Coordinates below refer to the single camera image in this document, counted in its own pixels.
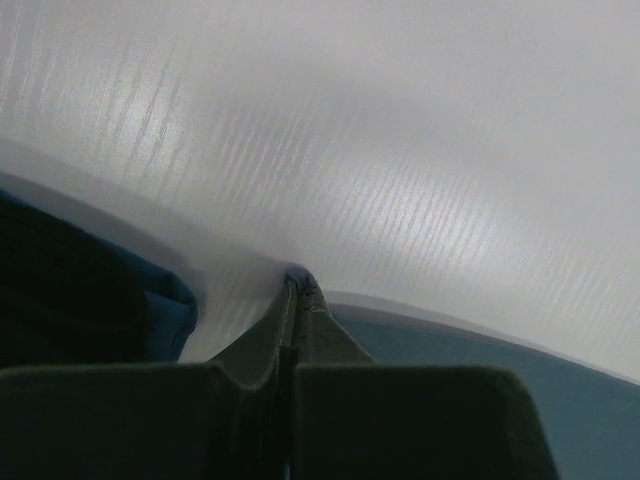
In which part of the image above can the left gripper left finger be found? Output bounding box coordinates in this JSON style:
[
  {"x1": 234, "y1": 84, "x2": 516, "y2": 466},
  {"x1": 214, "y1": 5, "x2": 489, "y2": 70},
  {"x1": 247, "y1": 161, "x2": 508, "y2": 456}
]
[{"x1": 1, "y1": 281, "x2": 296, "y2": 479}]

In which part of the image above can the black folded t shirt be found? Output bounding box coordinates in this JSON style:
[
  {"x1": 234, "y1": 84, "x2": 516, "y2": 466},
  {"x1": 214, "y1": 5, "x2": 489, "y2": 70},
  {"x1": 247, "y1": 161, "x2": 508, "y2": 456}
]
[{"x1": 1, "y1": 198, "x2": 148, "y2": 368}]

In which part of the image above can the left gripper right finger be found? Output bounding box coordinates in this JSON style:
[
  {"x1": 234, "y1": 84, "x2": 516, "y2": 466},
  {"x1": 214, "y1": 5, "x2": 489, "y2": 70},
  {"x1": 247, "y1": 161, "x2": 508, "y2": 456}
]
[{"x1": 294, "y1": 284, "x2": 558, "y2": 479}]

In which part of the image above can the grey-blue t shirt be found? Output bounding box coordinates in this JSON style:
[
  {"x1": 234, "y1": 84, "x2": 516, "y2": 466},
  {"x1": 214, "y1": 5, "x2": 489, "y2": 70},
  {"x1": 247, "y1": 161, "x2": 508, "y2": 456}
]
[{"x1": 283, "y1": 267, "x2": 640, "y2": 480}]

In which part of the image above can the blue folded t shirt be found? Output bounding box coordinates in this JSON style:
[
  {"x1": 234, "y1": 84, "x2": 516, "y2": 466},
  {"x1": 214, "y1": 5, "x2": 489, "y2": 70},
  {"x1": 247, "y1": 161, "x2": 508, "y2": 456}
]
[{"x1": 1, "y1": 192, "x2": 198, "y2": 362}]

